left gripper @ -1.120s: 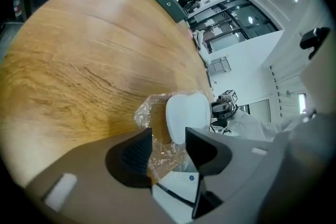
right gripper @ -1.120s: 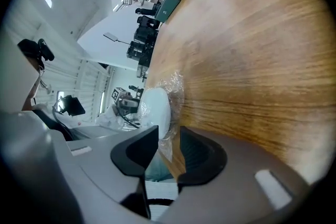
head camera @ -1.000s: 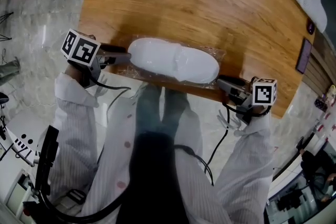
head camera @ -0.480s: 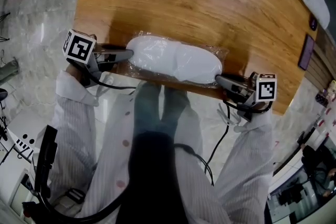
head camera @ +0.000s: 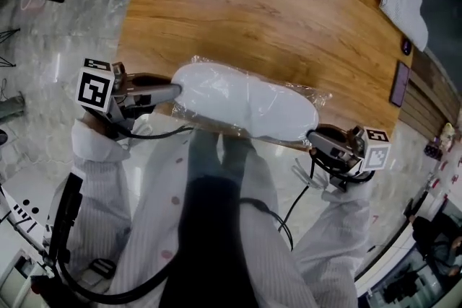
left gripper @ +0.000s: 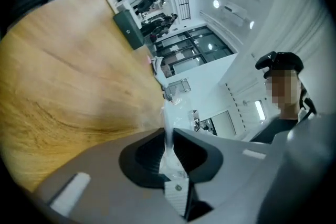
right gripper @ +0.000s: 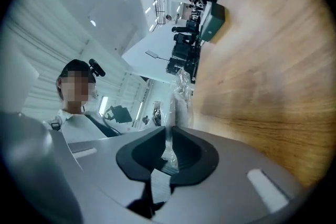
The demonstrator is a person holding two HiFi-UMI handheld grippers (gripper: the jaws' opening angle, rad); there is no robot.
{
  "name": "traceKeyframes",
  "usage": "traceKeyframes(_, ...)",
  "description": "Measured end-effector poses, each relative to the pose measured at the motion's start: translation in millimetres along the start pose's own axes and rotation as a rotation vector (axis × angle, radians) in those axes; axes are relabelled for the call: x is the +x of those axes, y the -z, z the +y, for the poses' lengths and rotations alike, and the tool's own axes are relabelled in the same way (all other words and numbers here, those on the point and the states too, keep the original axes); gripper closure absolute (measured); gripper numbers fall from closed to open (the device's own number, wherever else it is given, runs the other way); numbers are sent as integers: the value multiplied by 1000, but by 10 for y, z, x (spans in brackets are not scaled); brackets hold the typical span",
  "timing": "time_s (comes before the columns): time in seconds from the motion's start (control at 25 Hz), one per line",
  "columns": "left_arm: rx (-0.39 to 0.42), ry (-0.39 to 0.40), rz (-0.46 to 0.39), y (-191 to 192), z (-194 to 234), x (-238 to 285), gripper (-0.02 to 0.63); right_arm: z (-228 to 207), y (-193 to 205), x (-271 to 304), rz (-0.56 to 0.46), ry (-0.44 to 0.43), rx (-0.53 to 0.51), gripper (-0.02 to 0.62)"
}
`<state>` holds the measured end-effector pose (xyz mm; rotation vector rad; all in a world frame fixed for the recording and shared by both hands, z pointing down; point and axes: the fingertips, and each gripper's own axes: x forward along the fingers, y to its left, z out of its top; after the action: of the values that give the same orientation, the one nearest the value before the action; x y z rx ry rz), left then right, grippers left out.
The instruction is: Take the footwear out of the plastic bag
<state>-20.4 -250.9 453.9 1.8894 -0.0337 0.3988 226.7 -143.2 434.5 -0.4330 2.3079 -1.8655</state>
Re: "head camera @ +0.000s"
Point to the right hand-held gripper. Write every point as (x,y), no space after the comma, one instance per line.
(375,155)

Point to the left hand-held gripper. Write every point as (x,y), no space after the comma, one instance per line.
(94,90)

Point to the person's right forearm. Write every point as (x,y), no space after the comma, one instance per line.
(335,227)

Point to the person's left forearm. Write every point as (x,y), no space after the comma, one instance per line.
(101,169)

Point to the person's legs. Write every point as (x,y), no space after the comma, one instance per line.
(205,155)

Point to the wooden slatted bench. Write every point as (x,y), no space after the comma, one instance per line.
(426,97)

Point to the small toy figures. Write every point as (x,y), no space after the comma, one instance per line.
(438,144)

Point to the small dark mouse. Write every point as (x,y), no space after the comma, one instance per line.
(406,46)

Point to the wooden table with white legs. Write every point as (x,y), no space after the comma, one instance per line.
(252,11)

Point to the person's white striped coat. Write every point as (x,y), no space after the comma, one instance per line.
(151,209)

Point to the grey striped cloth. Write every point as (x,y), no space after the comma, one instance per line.
(402,0)

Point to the person's black shirt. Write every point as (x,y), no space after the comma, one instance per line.
(209,245)

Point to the white cabinet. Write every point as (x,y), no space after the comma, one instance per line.
(21,191)

